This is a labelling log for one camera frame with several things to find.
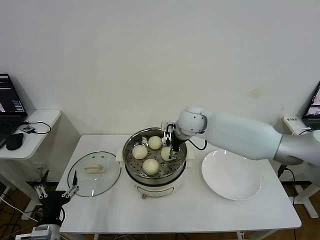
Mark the stainless steel steamer basket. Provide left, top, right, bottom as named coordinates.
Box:
left=123, top=127, right=188, bottom=182

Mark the black laptop with dark screen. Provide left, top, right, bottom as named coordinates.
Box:
left=0, top=73, right=29, bottom=150

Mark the round glass pot lid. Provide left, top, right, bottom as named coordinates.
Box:
left=67, top=150, right=122, bottom=198

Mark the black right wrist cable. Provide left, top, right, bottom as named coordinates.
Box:
left=186, top=139, right=207, bottom=152

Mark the white charger cable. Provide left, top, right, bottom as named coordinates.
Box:
left=296, top=126, right=312, bottom=137

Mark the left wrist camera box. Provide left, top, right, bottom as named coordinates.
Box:
left=31, top=224, right=53, bottom=238

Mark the white wall socket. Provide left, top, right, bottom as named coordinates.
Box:
left=34, top=162, right=49, bottom=180

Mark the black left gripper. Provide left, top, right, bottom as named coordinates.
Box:
left=34, top=169, right=80, bottom=226

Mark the black cable with inline adapter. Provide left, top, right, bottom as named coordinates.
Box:
left=276, top=164, right=299, bottom=201

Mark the white steamed baozi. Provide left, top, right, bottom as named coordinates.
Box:
left=131, top=145, right=148, bottom=160
left=148, top=136, right=163, bottom=150
left=142, top=158, right=160, bottom=176
left=160, top=146, right=174, bottom=161

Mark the white round plate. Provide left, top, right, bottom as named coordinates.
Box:
left=201, top=149, right=262, bottom=202

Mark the cream electric cooking pot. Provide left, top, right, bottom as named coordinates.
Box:
left=115, top=146, right=196, bottom=201

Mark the black computer mouse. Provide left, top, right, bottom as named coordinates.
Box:
left=5, top=132, right=25, bottom=151

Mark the white side table with mouse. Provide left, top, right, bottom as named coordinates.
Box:
left=0, top=109, right=82, bottom=221

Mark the black laptop with pale windows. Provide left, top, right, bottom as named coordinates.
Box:
left=301, top=80, right=320, bottom=131

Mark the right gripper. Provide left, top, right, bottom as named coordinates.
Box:
left=162, top=124, right=181, bottom=161

